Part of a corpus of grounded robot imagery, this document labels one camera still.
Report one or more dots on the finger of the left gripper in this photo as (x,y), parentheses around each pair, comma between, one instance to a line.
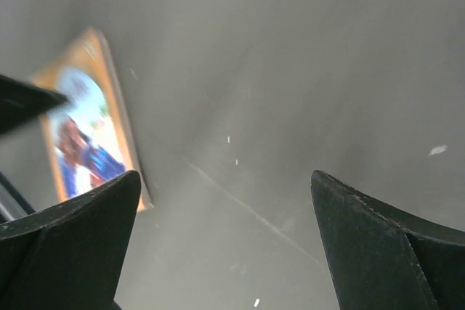
(21,102)

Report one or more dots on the orange Othello picture book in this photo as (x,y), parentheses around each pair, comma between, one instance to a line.
(88,138)

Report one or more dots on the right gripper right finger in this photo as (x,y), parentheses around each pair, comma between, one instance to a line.
(381,257)

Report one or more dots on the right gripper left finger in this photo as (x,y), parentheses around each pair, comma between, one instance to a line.
(70,255)

